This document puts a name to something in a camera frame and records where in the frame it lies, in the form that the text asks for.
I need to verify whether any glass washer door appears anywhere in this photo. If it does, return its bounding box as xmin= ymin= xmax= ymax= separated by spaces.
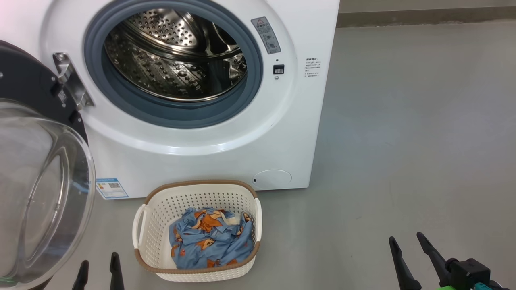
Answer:
xmin=0 ymin=40 xmax=96 ymax=290

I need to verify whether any metal door hinge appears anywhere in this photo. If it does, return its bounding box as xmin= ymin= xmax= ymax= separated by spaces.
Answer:
xmin=53 ymin=52 xmax=95 ymax=111

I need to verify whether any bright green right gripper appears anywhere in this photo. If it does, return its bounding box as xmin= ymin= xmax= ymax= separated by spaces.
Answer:
xmin=389 ymin=232 xmax=496 ymax=290

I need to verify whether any white front-load washing machine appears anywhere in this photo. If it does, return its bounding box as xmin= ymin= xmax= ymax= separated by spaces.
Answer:
xmin=0 ymin=0 xmax=340 ymax=200

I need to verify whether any grey warning sticker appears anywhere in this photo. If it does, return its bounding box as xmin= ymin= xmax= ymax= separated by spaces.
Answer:
xmin=251 ymin=16 xmax=282 ymax=55

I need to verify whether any black cable teal connector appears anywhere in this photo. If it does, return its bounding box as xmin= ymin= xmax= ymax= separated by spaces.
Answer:
xmin=474 ymin=280 xmax=509 ymax=290

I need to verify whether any round drain filter cover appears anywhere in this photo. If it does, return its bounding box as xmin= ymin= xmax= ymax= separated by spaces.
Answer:
xmin=252 ymin=169 xmax=292 ymax=189

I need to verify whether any stainless steel washing machine drum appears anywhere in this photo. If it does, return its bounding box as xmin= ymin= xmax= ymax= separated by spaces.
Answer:
xmin=104 ymin=8 xmax=248 ymax=102

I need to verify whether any blue energy label sticker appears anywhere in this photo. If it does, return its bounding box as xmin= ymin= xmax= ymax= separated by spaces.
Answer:
xmin=96 ymin=178 xmax=129 ymax=200

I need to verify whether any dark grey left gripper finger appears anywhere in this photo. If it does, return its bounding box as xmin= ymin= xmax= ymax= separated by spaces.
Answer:
xmin=72 ymin=260 xmax=89 ymax=290
xmin=109 ymin=252 xmax=125 ymax=290

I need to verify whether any cream perforated laundry basket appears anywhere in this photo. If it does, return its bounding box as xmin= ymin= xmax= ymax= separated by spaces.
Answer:
xmin=132 ymin=180 xmax=263 ymax=282

